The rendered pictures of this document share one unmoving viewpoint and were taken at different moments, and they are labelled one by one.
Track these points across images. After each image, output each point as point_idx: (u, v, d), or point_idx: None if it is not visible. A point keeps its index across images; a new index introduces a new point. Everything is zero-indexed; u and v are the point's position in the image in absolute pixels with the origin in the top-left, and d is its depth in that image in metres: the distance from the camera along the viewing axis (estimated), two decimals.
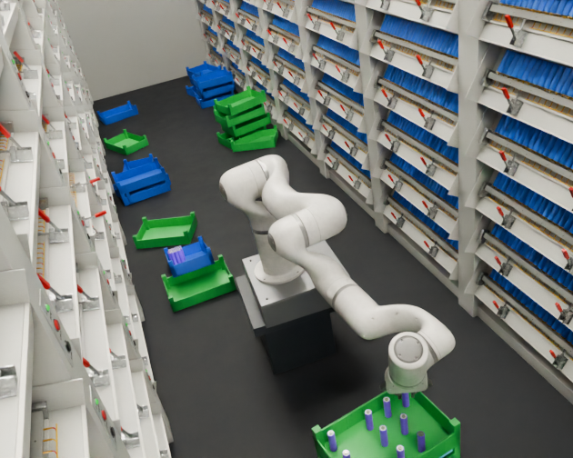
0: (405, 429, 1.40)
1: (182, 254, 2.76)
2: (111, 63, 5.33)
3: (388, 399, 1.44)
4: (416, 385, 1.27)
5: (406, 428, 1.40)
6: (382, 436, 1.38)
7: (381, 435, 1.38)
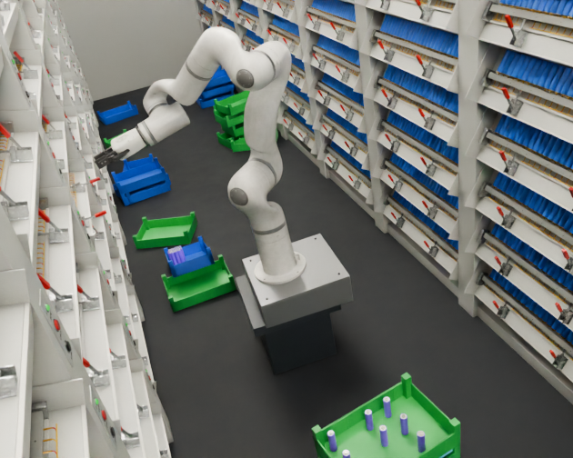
0: (405, 429, 1.40)
1: (182, 254, 2.76)
2: (111, 63, 5.33)
3: (388, 399, 1.44)
4: None
5: (406, 428, 1.40)
6: (382, 436, 1.38)
7: (381, 435, 1.38)
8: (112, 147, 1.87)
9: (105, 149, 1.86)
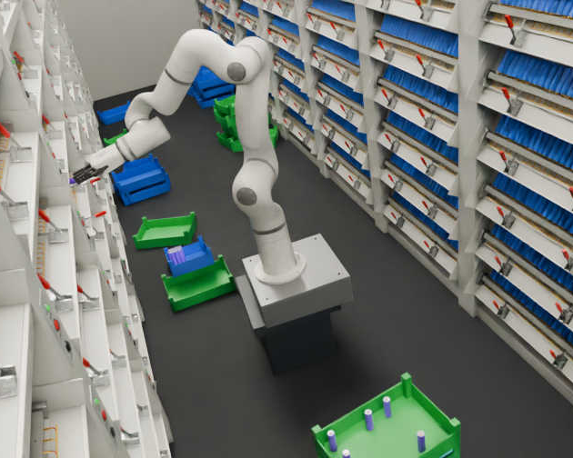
0: None
1: (182, 254, 2.76)
2: (111, 63, 5.33)
3: (388, 399, 1.44)
4: None
5: None
6: (72, 183, 1.81)
7: (73, 183, 1.81)
8: (91, 164, 1.83)
9: (85, 166, 1.83)
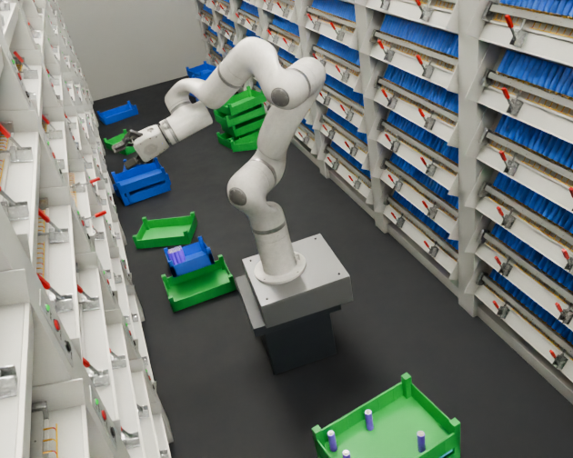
0: None
1: (182, 254, 2.76)
2: (111, 63, 5.33)
3: None
4: None
5: None
6: None
7: None
8: (132, 142, 1.77)
9: (126, 144, 1.76)
